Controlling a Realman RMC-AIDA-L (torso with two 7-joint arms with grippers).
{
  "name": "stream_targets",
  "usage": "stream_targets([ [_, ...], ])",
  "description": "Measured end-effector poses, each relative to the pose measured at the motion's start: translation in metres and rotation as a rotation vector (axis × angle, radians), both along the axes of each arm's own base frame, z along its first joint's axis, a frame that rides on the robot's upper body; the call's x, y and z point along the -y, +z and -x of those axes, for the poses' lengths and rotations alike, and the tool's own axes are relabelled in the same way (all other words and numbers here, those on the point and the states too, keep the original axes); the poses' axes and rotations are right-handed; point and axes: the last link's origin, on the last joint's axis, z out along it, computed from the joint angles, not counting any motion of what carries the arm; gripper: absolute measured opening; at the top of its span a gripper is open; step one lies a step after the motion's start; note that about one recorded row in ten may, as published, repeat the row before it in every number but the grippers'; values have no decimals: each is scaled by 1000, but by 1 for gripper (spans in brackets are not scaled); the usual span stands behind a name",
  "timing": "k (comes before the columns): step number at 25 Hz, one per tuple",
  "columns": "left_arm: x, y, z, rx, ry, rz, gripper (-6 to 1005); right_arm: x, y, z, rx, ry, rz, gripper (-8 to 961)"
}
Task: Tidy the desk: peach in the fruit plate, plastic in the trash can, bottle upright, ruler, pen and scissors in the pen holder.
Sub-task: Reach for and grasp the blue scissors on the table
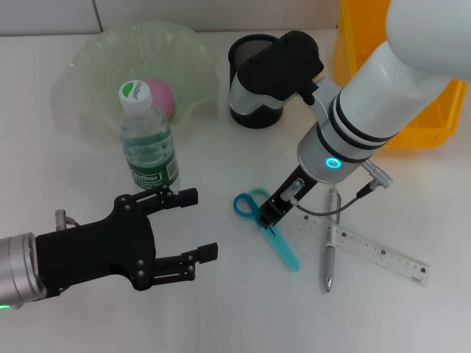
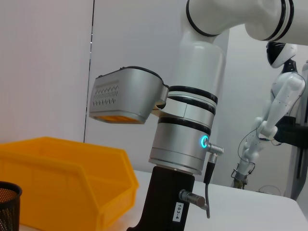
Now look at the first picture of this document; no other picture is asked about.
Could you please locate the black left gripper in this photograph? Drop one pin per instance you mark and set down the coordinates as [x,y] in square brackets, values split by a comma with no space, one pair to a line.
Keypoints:
[99,250]

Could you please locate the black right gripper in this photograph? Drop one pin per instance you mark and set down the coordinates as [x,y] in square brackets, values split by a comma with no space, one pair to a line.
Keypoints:
[283,204]

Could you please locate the clear green-label water bottle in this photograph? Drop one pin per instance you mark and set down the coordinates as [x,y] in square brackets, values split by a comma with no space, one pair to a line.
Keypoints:
[147,139]

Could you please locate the blue scissors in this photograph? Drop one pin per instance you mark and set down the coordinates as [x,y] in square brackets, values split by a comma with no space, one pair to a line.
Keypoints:
[283,253]

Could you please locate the grey retractable pen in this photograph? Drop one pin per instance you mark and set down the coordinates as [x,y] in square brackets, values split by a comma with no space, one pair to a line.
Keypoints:
[330,257]

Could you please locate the black mesh pen cup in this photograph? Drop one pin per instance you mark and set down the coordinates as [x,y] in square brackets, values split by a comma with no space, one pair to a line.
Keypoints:
[265,117]

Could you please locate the transparent plastic ruler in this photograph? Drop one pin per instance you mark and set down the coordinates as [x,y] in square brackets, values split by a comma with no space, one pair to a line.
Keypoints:
[382,253]

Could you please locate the pink peach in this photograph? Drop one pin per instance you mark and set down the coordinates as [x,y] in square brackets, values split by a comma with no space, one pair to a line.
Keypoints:
[165,99]

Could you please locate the green wavy glass plate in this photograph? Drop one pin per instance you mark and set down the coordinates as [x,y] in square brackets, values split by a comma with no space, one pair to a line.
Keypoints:
[99,55]

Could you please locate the yellow plastic storage bin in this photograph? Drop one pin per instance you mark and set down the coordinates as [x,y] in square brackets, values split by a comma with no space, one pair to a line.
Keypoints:
[434,125]

